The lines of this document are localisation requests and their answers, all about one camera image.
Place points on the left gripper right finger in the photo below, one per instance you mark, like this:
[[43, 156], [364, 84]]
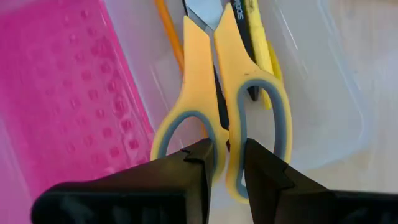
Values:
[[280, 202]]

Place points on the clear pencil box pink lid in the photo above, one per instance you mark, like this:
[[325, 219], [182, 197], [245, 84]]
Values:
[[62, 93]]

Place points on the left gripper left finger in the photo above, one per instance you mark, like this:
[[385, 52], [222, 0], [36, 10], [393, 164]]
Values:
[[140, 196]]

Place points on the orange pencil red eraser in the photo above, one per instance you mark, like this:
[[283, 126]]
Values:
[[169, 31]]

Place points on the yellow highlighter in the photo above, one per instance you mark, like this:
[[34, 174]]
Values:
[[258, 34]]

